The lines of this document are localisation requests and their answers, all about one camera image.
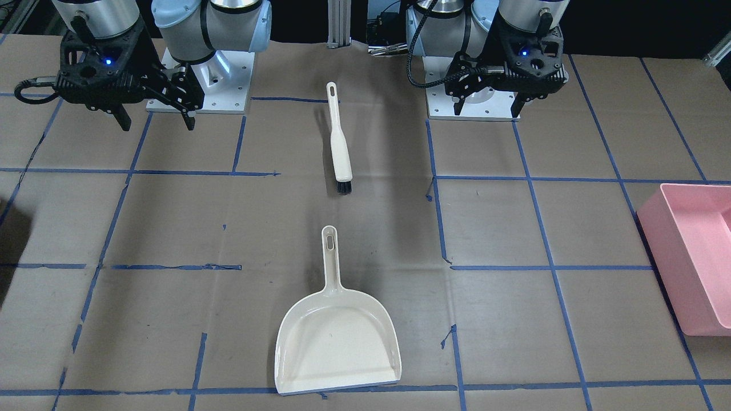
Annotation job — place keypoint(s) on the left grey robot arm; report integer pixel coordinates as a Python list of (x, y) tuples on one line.
[(437, 30)]

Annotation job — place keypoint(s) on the beige plastic dustpan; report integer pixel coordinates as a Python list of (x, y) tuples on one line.
[(336, 338)]

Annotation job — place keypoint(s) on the aluminium frame post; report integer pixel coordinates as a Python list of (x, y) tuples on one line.
[(338, 24)]

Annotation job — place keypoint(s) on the beige hand brush black bristles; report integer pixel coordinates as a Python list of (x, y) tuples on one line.
[(339, 149)]

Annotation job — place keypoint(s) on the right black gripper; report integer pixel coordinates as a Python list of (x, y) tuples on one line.
[(149, 61)]

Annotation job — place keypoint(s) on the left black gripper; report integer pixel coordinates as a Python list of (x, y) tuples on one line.
[(483, 57)]

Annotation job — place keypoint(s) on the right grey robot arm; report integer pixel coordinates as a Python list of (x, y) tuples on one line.
[(193, 31)]

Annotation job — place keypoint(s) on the pink plastic bin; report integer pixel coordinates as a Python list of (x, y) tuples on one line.
[(687, 229)]

